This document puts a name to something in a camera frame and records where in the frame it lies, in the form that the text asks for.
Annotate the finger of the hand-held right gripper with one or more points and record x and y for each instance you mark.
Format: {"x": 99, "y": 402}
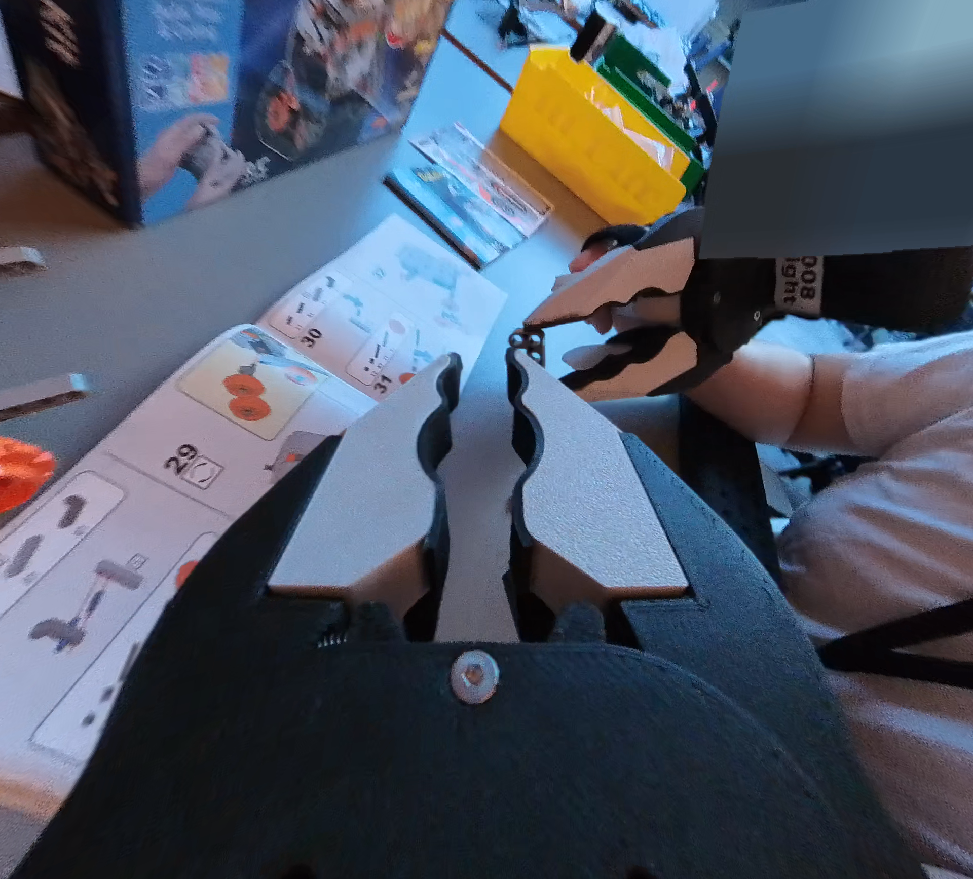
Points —
{"x": 646, "y": 374}
{"x": 616, "y": 279}

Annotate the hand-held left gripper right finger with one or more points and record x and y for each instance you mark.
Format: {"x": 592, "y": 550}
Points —
{"x": 600, "y": 514}

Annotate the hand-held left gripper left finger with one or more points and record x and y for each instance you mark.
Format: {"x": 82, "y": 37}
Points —
{"x": 357, "y": 514}

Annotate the grey toy beam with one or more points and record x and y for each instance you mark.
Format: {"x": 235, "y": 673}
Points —
{"x": 517, "y": 338}

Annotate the person's right forearm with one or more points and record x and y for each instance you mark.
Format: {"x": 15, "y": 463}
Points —
{"x": 760, "y": 392}

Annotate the grey desk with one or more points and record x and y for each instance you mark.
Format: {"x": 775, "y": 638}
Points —
{"x": 228, "y": 263}

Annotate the person's right hand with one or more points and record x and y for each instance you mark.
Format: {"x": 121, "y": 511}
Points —
{"x": 589, "y": 260}

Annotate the black dimpled panel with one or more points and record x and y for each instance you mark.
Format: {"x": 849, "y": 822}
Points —
{"x": 722, "y": 484}

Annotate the yellow sheet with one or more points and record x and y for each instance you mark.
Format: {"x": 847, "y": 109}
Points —
{"x": 578, "y": 134}

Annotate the white printed leaflet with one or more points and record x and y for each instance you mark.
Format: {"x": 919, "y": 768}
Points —
{"x": 486, "y": 172}

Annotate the dark cover booklet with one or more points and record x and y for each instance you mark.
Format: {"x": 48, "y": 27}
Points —
{"x": 456, "y": 214}

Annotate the green storage bin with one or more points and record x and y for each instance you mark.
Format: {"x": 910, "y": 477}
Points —
{"x": 635, "y": 58}

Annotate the open instruction booklet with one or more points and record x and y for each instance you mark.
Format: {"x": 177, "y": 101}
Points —
{"x": 137, "y": 484}

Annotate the person's white shirt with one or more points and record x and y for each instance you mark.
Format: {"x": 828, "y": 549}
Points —
{"x": 897, "y": 529}

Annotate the grey toy part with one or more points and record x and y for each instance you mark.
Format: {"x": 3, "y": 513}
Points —
{"x": 23, "y": 258}
{"x": 45, "y": 396}

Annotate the orange toy wheel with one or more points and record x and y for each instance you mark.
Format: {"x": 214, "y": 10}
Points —
{"x": 23, "y": 472}

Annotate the blue toy kit box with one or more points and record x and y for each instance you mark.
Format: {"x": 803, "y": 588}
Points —
{"x": 190, "y": 58}

